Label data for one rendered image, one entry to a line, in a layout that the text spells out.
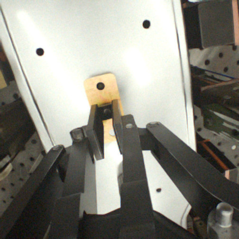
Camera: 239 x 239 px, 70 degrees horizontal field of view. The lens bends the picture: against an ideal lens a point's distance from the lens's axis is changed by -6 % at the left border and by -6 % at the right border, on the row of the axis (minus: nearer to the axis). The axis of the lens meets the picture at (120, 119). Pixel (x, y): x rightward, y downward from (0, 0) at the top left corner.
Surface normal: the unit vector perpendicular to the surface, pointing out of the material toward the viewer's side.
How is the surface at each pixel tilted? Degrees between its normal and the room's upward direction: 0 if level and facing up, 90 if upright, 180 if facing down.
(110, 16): 0
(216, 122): 78
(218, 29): 0
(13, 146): 90
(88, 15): 0
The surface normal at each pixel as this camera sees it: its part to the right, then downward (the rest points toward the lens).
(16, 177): 0.07, 0.38
